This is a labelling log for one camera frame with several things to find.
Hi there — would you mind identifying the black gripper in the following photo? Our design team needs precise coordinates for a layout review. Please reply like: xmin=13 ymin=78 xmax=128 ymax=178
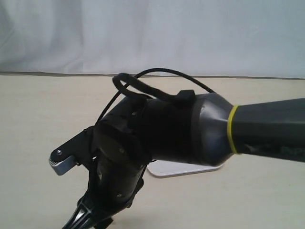
xmin=63 ymin=156 xmax=147 ymax=229

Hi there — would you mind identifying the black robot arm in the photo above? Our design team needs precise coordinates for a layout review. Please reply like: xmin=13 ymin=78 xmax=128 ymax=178
xmin=65 ymin=93 xmax=305 ymax=229

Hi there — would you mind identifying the white rectangular plastic tray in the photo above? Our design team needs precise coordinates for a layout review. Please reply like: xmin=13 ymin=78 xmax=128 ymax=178
xmin=147 ymin=161 xmax=224 ymax=178

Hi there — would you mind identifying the white backdrop curtain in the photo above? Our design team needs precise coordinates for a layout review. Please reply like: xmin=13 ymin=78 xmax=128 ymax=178
xmin=0 ymin=0 xmax=305 ymax=78

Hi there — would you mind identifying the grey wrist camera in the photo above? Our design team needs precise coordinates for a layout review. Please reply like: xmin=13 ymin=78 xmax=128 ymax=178
xmin=49 ymin=126 xmax=93 ymax=176

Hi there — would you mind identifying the black thin cable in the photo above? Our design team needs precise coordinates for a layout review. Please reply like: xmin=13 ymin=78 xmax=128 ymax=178
xmin=96 ymin=68 xmax=215 ymax=125

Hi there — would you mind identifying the black flat ribbon cable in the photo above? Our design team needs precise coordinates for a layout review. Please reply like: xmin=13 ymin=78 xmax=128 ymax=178
xmin=112 ymin=73 xmax=195 ymax=103

